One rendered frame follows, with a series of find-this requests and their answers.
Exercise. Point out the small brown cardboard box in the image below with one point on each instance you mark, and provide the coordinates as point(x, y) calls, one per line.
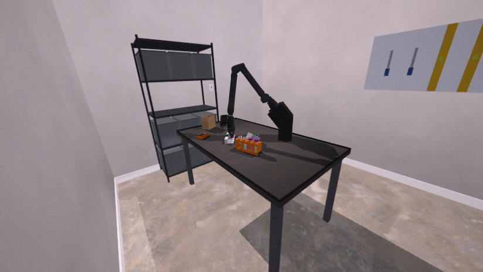
point(208, 122)

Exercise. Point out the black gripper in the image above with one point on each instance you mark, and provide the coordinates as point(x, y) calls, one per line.
point(232, 129)

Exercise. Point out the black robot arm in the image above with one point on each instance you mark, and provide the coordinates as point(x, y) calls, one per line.
point(265, 98)

